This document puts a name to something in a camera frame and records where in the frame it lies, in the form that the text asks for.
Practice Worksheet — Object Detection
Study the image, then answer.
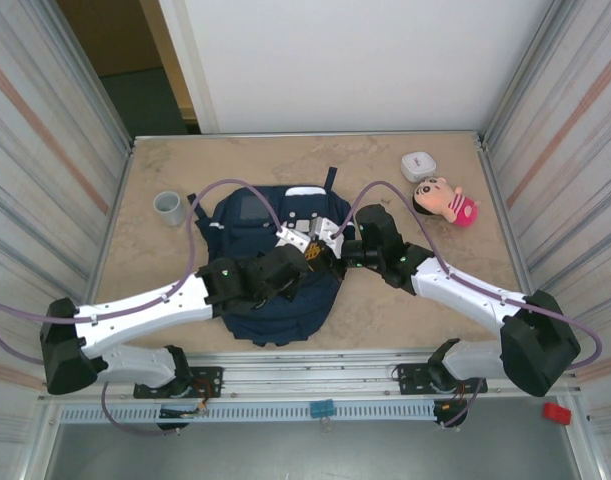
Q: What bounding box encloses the navy blue backpack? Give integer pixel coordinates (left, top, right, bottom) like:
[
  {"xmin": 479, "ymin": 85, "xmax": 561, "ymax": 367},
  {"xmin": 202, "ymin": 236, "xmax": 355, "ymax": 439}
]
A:
[{"xmin": 186, "ymin": 167, "xmax": 356, "ymax": 349}]

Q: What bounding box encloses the plush doll pink striped shirt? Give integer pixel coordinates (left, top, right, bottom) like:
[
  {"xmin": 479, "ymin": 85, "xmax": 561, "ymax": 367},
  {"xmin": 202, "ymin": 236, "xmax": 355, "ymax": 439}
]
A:
[{"xmin": 411, "ymin": 174, "xmax": 482, "ymax": 230}]

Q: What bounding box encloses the white round lidded container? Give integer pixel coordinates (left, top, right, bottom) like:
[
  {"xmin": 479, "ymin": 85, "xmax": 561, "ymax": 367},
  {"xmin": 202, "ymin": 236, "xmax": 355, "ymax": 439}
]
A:
[{"xmin": 400, "ymin": 149, "xmax": 438, "ymax": 184}]

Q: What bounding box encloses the grey ceramic cup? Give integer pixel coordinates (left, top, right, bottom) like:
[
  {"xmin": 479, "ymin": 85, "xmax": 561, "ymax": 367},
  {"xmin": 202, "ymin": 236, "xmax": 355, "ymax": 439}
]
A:
[{"xmin": 152, "ymin": 190, "xmax": 189, "ymax": 227}]

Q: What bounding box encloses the red plastic block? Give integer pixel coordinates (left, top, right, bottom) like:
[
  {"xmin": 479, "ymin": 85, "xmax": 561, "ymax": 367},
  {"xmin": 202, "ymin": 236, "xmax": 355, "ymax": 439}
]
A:
[{"xmin": 543, "ymin": 401, "xmax": 572, "ymax": 426}]

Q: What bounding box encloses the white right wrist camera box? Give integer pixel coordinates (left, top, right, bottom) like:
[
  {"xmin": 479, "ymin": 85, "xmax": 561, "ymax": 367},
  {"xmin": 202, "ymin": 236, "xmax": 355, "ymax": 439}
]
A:
[{"xmin": 308, "ymin": 215, "xmax": 344, "ymax": 250}]

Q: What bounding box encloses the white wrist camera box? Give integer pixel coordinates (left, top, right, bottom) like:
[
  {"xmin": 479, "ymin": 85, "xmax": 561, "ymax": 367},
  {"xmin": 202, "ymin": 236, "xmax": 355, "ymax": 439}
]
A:
[
  {"xmin": 274, "ymin": 223, "xmax": 312, "ymax": 252},
  {"xmin": 308, "ymin": 215, "xmax": 344, "ymax": 250}
]

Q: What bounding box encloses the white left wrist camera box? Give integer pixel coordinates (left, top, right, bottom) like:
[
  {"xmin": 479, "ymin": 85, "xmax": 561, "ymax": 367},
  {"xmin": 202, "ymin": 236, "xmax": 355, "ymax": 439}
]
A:
[{"xmin": 274, "ymin": 223, "xmax": 312, "ymax": 252}]

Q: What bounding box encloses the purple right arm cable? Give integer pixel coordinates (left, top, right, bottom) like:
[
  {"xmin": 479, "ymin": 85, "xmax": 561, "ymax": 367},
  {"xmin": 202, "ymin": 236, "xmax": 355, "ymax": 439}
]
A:
[{"xmin": 334, "ymin": 180, "xmax": 605, "ymax": 371}]

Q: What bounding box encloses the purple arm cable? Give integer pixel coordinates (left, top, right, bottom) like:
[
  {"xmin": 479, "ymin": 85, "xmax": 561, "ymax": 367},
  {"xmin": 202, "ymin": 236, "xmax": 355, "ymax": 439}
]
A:
[
  {"xmin": 0, "ymin": 178, "xmax": 286, "ymax": 436},
  {"xmin": 334, "ymin": 180, "xmax": 605, "ymax": 371}
]

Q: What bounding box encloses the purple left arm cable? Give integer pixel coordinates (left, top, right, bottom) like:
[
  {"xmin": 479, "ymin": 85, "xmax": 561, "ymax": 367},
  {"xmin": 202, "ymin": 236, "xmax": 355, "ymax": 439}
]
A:
[{"xmin": 0, "ymin": 178, "xmax": 286, "ymax": 436}]

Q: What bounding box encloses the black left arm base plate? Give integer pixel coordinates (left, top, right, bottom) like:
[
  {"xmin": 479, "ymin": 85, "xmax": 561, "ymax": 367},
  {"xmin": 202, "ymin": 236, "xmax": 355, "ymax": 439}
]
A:
[{"xmin": 134, "ymin": 366, "xmax": 224, "ymax": 400}]

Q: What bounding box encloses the aluminium rail frame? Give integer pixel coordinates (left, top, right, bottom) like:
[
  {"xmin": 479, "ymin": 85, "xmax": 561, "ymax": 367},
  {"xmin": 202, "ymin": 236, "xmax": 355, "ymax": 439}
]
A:
[{"xmin": 37, "ymin": 349, "xmax": 584, "ymax": 401}]

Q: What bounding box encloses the slotted grey cable tray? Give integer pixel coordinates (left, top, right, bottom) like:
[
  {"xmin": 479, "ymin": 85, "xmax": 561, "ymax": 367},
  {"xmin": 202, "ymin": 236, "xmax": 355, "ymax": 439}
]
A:
[{"xmin": 59, "ymin": 402, "xmax": 436, "ymax": 424}]

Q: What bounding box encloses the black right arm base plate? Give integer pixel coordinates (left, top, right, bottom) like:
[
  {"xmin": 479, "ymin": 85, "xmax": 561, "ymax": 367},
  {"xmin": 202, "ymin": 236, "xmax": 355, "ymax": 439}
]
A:
[{"xmin": 395, "ymin": 363, "xmax": 488, "ymax": 396}]

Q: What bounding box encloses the aluminium frame post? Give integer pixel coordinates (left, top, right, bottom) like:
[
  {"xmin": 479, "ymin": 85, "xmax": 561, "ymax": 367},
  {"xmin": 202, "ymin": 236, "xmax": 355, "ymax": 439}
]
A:
[
  {"xmin": 477, "ymin": 0, "xmax": 566, "ymax": 146},
  {"xmin": 49, "ymin": 0, "xmax": 136, "ymax": 151}
]

